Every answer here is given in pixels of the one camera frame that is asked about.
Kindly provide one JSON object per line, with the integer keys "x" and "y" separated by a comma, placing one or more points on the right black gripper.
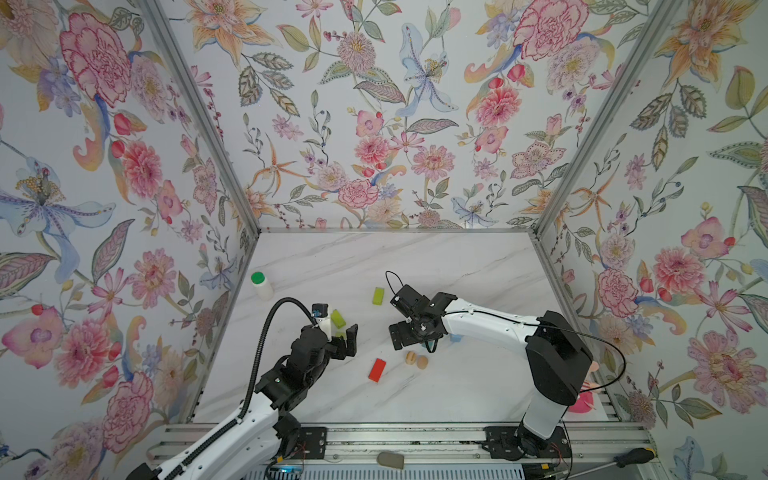
{"x": 403, "y": 338}

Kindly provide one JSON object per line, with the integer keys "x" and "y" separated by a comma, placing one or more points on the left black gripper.
{"x": 351, "y": 342}

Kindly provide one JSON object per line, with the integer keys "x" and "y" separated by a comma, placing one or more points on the lime green long block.
{"x": 338, "y": 320}

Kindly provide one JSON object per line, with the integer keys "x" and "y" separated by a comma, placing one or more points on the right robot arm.
{"x": 559, "y": 360}

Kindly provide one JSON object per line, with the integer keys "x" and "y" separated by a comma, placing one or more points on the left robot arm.
{"x": 263, "y": 428}

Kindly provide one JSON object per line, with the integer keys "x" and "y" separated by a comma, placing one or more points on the red rectangular block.
{"x": 377, "y": 370}

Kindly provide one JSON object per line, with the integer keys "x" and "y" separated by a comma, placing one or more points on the white bottle green cap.
{"x": 262, "y": 285}

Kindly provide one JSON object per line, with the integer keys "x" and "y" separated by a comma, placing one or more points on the grey oval object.
{"x": 391, "y": 460}

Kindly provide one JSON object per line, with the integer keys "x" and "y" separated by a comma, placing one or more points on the pink plush doll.
{"x": 585, "y": 402}

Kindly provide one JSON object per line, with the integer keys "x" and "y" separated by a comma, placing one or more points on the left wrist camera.
{"x": 321, "y": 315}

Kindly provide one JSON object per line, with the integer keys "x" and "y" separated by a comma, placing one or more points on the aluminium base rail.
{"x": 591, "y": 442}

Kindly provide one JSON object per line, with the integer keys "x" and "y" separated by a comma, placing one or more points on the black handled screwdriver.
{"x": 636, "y": 456}

